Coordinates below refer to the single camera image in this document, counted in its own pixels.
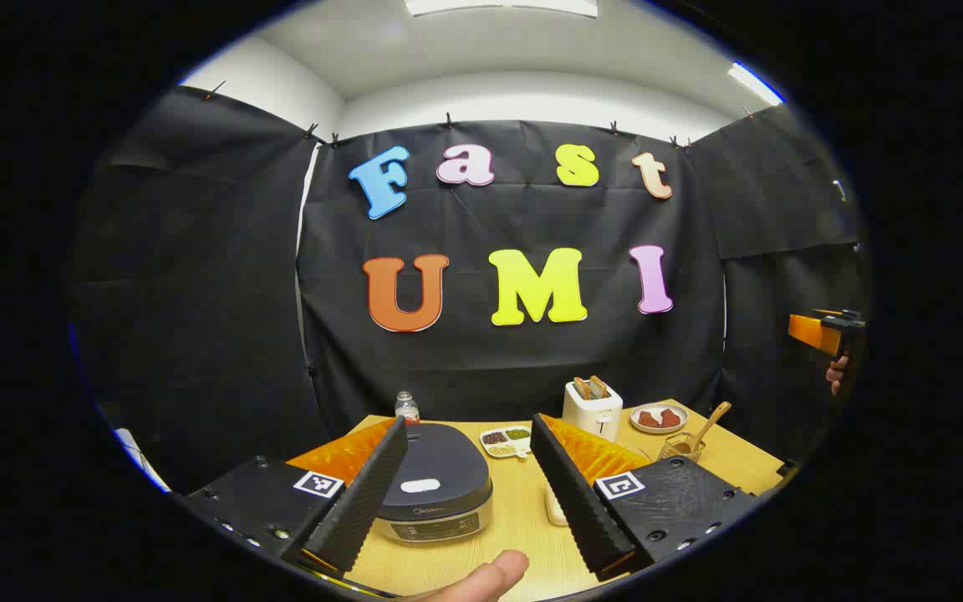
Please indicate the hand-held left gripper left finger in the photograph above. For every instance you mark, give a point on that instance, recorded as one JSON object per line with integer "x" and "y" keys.
{"x": 364, "y": 502}

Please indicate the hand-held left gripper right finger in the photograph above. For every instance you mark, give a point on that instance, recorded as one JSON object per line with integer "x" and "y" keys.
{"x": 573, "y": 502}

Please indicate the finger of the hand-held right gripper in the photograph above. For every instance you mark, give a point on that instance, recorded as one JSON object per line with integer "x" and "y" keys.
{"x": 812, "y": 330}

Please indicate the silver black rice cooker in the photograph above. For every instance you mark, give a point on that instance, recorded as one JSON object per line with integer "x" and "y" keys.
{"x": 440, "y": 468}

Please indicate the wooden spoon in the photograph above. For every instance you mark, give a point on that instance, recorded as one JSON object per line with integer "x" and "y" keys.
{"x": 711, "y": 422}

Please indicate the clear plastic rice container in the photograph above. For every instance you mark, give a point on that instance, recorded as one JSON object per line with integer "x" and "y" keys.
{"x": 554, "y": 506}

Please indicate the white toaster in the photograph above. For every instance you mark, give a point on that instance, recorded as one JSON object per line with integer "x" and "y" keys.
{"x": 590, "y": 415}

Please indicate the white divided bean dish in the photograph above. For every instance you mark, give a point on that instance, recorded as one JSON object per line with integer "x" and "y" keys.
{"x": 505, "y": 443}

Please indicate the clear drink bottle red label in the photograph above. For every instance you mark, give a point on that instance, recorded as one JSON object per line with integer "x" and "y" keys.
{"x": 406, "y": 410}

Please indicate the brown meat piece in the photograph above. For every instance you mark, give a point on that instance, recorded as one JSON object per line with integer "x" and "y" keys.
{"x": 649, "y": 420}
{"x": 670, "y": 419}

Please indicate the white round plate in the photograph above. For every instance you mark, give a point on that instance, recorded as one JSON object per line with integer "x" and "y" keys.
{"x": 659, "y": 430}

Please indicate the toast slice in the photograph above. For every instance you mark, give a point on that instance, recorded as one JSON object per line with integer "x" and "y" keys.
{"x": 598, "y": 385}
{"x": 582, "y": 388}

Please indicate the small ceiling light panel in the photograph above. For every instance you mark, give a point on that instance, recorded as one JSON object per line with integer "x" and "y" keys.
{"x": 756, "y": 84}

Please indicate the large ceiling light panel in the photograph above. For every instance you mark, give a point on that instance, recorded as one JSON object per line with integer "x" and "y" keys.
{"x": 498, "y": 7}

